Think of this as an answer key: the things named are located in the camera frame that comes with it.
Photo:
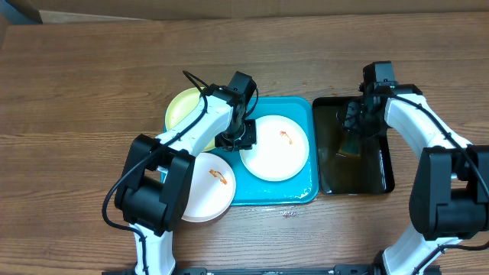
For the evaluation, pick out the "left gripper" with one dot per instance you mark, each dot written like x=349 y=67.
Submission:
x=248 y=143

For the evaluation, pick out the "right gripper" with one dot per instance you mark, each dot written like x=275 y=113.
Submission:
x=355 y=127

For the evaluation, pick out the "yellow green sponge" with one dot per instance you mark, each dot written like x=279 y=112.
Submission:
x=349 y=146

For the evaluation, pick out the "white plate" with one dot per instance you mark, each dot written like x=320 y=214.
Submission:
x=281 y=150
x=212 y=189

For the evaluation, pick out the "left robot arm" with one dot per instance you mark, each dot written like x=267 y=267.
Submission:
x=151 y=195

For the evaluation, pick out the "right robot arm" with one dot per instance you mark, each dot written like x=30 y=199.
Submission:
x=449 y=198

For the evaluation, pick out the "black water tray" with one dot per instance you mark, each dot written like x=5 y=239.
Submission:
x=369 y=173

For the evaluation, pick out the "yellow plate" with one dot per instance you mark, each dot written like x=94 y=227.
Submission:
x=186 y=107

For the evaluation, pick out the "brown cardboard backdrop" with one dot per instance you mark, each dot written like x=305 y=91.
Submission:
x=62 y=11

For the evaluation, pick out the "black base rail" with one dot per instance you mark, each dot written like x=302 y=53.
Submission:
x=341 y=269

